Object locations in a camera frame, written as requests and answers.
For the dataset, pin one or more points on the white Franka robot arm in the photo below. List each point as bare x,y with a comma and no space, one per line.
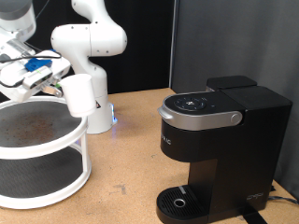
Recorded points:
90,46

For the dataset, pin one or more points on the white two-tier turntable shelf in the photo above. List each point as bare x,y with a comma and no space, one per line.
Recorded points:
31,130

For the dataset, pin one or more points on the grey backdrop curtain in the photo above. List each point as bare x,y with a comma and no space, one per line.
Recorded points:
274,37

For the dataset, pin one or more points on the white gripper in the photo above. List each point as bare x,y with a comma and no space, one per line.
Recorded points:
18,84

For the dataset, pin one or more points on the black backdrop curtain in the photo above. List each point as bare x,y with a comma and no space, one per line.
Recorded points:
149,46

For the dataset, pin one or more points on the black tape strip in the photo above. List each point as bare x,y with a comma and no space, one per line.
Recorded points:
253,217

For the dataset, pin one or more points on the black Keurig coffee machine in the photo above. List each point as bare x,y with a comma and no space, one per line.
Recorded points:
249,140

